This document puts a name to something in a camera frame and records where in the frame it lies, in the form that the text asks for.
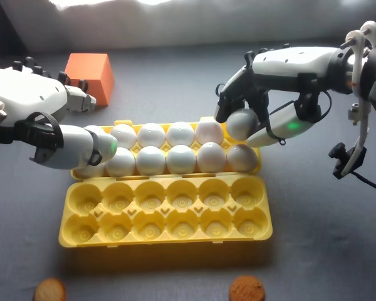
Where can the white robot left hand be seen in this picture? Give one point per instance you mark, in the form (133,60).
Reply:
(28,94)

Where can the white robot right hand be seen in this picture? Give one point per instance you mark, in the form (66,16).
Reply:
(294,69)

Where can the white egg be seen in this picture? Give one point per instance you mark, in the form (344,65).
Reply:
(209,131)
(123,135)
(242,158)
(121,163)
(180,158)
(87,171)
(150,160)
(241,125)
(210,156)
(151,134)
(95,128)
(180,133)

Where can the yellow egg carton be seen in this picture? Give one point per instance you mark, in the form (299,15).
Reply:
(166,213)

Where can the orange cube block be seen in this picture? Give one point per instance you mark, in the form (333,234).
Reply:
(91,72)

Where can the grey table cloth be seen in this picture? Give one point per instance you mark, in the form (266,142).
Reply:
(316,235)

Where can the pale round cracker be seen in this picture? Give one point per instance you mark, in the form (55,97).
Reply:
(50,290)

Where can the brown round cookie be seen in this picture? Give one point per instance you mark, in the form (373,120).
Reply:
(247,288)

